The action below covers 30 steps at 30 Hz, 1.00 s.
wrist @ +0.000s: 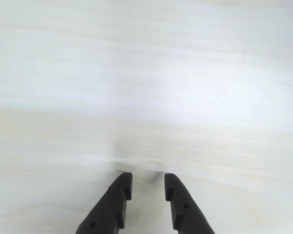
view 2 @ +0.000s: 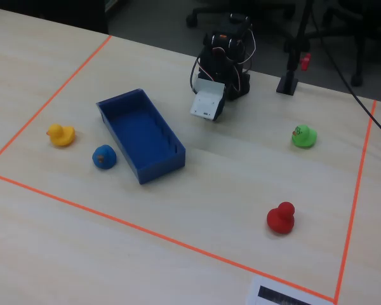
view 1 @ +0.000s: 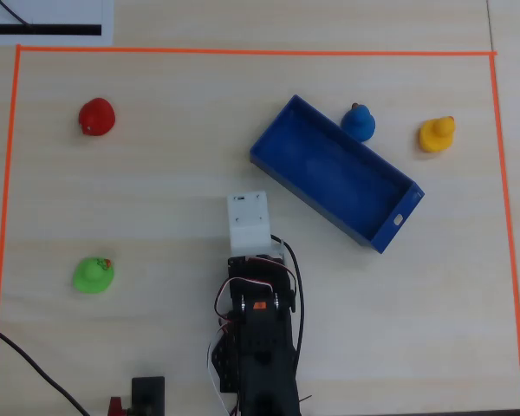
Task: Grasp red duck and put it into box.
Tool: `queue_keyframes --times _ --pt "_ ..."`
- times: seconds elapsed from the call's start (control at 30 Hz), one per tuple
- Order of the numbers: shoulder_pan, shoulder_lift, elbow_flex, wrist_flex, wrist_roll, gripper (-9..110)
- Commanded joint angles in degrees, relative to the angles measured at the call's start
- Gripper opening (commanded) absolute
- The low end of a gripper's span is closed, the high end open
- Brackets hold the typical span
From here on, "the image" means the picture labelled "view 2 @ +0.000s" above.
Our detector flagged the blue rubber duck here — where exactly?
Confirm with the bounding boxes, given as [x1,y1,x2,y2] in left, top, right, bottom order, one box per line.
[92,144,117,170]

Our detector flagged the white paper with black bar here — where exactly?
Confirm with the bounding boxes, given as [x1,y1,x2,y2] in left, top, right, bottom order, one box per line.
[244,275,335,305]

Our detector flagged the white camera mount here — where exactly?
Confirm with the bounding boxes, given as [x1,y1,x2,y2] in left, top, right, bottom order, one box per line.
[189,78,226,121]

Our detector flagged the black camera stand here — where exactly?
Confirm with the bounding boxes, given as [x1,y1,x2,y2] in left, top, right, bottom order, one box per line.
[275,0,315,96]

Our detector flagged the red clamp handle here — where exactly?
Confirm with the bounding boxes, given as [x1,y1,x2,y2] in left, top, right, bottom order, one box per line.
[299,52,312,72]

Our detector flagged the black cable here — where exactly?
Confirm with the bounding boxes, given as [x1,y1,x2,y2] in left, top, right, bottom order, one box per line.
[307,0,381,144]

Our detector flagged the red rubber duck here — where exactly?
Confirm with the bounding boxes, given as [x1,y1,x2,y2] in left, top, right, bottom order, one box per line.
[266,201,296,236]

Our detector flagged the orange tape strip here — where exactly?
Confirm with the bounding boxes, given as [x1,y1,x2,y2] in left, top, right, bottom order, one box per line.
[0,170,337,303]
[333,100,377,304]
[0,34,113,169]

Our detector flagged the blue plastic box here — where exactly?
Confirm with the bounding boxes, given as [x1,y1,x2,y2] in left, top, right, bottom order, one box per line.
[95,88,187,186]

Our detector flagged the black office chair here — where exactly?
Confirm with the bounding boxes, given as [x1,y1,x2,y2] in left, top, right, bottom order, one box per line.
[317,0,381,88]
[185,0,298,30]

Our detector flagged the yellow rubber duck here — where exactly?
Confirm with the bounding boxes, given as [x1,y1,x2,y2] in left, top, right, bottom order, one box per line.
[46,123,76,149]

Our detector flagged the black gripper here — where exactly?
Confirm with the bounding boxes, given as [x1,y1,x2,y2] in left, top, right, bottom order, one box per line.
[199,46,244,123]

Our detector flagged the green rubber duck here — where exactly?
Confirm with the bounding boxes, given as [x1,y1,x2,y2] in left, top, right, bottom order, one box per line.
[291,125,318,149]

